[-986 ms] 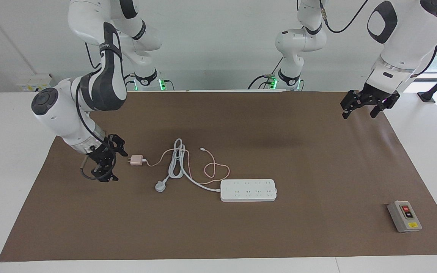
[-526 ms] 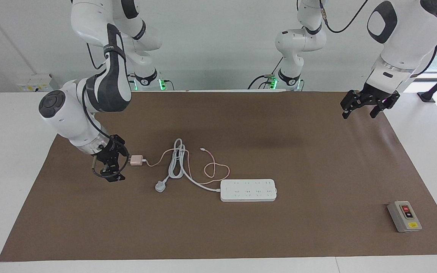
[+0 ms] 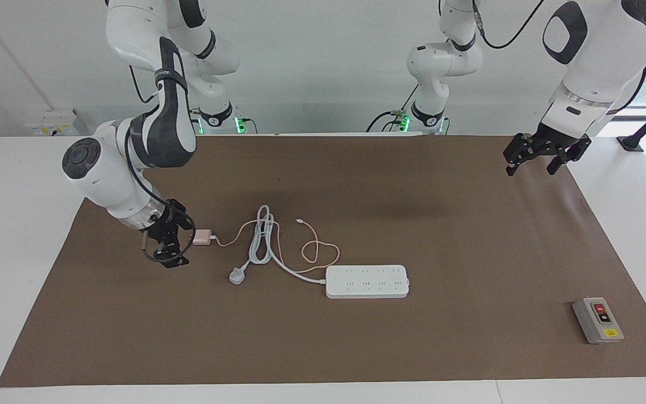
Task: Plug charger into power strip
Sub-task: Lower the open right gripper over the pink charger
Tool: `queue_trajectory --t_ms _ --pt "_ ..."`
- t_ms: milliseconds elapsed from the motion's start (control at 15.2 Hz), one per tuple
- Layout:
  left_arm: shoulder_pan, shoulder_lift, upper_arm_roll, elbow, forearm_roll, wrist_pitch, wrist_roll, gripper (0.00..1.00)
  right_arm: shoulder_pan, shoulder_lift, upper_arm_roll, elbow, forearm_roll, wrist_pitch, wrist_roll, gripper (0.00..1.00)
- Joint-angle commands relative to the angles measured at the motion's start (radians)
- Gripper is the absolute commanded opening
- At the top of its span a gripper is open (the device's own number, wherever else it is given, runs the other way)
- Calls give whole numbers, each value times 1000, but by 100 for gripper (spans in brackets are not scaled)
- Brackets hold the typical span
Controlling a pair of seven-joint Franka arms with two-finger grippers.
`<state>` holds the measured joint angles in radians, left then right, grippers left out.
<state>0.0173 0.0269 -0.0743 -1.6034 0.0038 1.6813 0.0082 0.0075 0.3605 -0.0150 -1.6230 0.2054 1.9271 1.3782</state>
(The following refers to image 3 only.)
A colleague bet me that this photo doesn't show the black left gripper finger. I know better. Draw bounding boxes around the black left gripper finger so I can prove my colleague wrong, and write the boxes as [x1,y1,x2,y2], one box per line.
[504,134,537,176]
[547,137,592,176]

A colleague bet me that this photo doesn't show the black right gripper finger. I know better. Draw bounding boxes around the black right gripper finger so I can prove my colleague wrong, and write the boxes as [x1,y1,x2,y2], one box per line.
[152,244,190,269]
[176,216,196,247]

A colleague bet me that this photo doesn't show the pink charging cable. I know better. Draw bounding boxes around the pink charging cable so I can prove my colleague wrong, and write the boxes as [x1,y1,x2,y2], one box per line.
[210,218,340,276]

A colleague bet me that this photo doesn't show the white power strip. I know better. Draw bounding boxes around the white power strip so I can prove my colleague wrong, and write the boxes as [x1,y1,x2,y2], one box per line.
[325,265,410,299]

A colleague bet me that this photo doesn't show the brown table mat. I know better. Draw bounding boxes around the brown table mat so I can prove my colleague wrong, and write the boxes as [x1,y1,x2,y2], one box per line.
[0,135,646,388]

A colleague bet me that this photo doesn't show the white power cord with plug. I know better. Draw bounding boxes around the white power cord with plug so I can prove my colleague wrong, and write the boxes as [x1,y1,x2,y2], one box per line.
[229,205,328,286]

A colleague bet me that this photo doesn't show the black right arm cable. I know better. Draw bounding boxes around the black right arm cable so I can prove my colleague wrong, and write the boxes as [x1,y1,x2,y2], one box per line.
[124,65,196,265]

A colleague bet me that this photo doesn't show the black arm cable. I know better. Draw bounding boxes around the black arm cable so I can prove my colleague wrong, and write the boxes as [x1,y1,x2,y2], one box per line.
[472,0,646,113]
[124,65,196,265]

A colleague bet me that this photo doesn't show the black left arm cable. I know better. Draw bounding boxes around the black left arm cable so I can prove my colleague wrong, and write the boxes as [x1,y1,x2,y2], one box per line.
[472,0,646,113]

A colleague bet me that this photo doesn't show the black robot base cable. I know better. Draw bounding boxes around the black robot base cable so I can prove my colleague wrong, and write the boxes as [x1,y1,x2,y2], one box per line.
[367,84,420,133]

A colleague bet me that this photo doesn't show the white wall socket box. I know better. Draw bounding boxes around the white wall socket box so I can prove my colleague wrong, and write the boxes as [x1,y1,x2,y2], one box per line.
[25,109,88,136]

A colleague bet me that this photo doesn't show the grey on-off switch box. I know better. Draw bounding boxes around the grey on-off switch box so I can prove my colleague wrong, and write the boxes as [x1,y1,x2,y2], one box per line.
[572,297,625,345]

